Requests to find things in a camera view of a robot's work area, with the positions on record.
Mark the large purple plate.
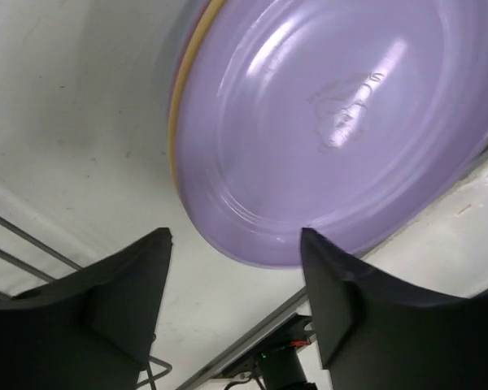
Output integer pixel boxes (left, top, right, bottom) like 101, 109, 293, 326
177, 1, 488, 268

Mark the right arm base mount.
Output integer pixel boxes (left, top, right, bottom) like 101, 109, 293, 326
214, 314, 316, 379

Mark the dark wire dish rack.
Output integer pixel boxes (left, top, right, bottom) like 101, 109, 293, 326
0, 206, 174, 390

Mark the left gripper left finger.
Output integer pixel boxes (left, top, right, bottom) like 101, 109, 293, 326
0, 227, 174, 390

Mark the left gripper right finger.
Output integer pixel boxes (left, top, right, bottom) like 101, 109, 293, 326
300, 228, 488, 389

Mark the beige plate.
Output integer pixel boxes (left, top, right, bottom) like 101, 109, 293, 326
168, 0, 226, 193

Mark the lilac plate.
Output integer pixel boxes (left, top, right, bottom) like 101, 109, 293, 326
168, 1, 212, 106

